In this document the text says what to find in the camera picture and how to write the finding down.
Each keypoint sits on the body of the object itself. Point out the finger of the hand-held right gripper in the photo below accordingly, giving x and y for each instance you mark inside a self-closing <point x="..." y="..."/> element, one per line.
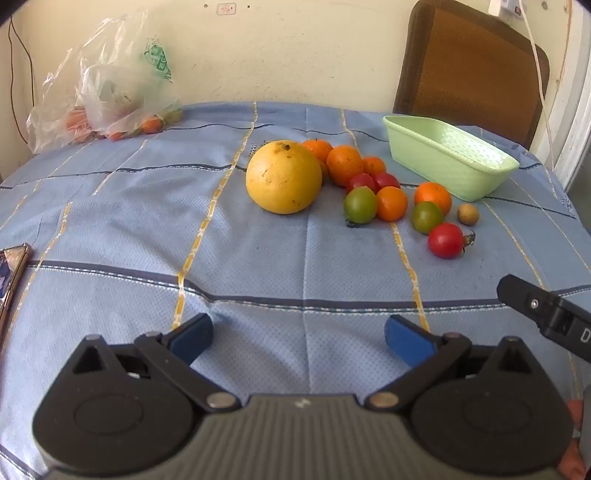
<point x="526" y="300"/>

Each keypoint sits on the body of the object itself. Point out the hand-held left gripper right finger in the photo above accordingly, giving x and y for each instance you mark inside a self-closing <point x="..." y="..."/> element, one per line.
<point x="406" y="339"/>

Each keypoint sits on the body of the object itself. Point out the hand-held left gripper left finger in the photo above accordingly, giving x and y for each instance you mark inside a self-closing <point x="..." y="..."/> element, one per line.
<point x="193" y="336"/>

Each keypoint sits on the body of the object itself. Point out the brown longan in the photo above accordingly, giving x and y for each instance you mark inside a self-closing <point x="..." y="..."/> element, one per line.
<point x="467" y="214"/>

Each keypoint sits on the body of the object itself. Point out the green tomato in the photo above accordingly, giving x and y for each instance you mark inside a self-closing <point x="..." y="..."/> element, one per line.
<point x="427" y="217"/>
<point x="360" y="205"/>

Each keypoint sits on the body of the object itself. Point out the light green plastic basket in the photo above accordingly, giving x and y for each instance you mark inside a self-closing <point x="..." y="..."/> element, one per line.
<point x="443" y="152"/>

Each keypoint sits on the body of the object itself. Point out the large yellow pomelo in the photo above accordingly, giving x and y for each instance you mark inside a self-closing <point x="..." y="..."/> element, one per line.
<point x="283" y="177"/>

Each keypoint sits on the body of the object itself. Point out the blue checked tablecloth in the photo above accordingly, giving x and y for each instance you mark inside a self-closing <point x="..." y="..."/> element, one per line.
<point x="138" y="230"/>

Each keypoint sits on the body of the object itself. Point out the large orange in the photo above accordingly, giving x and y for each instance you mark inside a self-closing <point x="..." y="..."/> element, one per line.
<point x="345" y="164"/>

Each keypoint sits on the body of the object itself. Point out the smartphone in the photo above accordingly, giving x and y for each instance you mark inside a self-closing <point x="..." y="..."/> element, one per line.
<point x="10" y="277"/>

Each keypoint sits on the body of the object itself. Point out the small orange in bag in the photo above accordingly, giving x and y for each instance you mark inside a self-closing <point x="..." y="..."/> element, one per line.
<point x="151" y="125"/>

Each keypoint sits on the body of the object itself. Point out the white plastic bag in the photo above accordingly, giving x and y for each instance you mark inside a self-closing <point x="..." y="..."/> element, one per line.
<point x="108" y="97"/>

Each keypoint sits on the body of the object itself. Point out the clear plastic bag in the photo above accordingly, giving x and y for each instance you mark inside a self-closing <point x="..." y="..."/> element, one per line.
<point x="60" y="101"/>

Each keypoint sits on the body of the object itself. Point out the white power strip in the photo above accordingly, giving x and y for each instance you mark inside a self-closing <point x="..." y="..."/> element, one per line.
<point x="505" y="7"/>

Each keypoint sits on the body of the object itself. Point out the white window frame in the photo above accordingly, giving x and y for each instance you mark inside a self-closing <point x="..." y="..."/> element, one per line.
<point x="572" y="115"/>

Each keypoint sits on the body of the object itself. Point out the pink wall sticker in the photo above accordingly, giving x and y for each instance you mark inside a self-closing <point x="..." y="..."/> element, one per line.
<point x="226" y="8"/>

